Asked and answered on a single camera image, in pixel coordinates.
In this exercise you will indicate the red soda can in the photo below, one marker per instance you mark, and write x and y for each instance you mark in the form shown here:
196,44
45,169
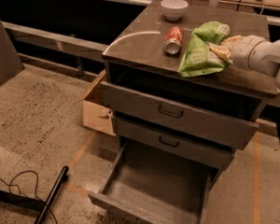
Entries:
173,40

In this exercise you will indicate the grey drawer cabinet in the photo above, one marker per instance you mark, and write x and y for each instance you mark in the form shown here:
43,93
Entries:
136,60

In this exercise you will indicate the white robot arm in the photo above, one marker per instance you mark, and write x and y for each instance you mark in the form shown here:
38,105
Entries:
268,53

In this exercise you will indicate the black metal floor stand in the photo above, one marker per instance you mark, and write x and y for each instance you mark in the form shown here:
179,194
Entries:
42,207

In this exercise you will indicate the middle grey drawer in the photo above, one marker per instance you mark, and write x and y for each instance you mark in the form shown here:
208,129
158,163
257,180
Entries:
183,147

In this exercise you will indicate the white ceramic bowl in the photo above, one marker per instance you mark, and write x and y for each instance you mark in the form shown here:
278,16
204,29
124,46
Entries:
173,10

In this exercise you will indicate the green rice chip bag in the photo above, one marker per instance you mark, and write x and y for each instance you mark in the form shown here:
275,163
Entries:
198,59

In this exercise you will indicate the cardboard box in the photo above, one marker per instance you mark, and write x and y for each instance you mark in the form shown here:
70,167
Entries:
94,114

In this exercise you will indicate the top grey drawer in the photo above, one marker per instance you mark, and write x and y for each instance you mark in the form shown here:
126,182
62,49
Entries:
218,128

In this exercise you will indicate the open bottom grey drawer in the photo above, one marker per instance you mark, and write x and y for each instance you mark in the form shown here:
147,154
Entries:
147,185

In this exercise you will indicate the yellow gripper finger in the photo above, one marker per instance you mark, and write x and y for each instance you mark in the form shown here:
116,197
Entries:
231,40
222,51

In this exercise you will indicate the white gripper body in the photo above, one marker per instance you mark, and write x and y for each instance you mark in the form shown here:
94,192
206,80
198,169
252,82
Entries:
243,51

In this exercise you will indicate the grey metal rail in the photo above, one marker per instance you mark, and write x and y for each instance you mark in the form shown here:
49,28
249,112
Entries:
62,43

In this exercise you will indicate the grey angled panel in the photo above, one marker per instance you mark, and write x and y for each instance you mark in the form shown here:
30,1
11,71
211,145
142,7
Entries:
10,62

